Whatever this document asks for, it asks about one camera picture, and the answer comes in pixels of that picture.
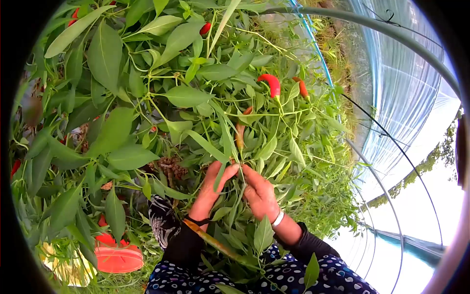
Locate black wrist band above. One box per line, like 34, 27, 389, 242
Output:
185, 215, 211, 227

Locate person's left hand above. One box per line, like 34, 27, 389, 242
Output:
188, 160, 241, 222

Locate green chili pepper plant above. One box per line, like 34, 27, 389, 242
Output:
10, 0, 362, 294

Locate yellow-green stalk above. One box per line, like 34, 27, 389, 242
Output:
182, 218, 259, 270

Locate thin grey hoop pipe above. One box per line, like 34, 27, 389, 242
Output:
344, 137, 405, 294

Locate person's right thumb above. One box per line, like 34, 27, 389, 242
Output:
241, 164, 264, 185

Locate person's left thumb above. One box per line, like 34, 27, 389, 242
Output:
222, 163, 241, 185

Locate person's left fingers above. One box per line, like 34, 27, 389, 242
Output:
204, 160, 225, 186

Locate person's right hand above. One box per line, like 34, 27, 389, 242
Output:
240, 164, 282, 223

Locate person's body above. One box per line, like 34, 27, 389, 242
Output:
145, 244, 379, 294

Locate clear greenhouse plastic sheeting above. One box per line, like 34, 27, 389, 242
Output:
345, 0, 462, 201

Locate blue-white edge strip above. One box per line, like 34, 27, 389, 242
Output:
289, 0, 335, 89

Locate big curved red chili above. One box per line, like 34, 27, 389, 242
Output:
257, 73, 282, 100

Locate red plastic bucket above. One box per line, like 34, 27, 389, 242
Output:
93, 215, 144, 274

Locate yellow sack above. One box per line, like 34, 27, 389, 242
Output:
40, 242, 98, 288

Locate orange-brown half-ripe chili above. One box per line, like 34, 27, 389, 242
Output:
235, 106, 254, 152

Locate thin black hoop wire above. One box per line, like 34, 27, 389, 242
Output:
341, 93, 444, 246

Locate slim orange-red chili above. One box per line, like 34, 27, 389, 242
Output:
292, 76, 310, 100

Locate grey greenhouse hoop pipe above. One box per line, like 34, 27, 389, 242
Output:
257, 6, 462, 100

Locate person's right fingers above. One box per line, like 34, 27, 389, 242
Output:
243, 184, 260, 208

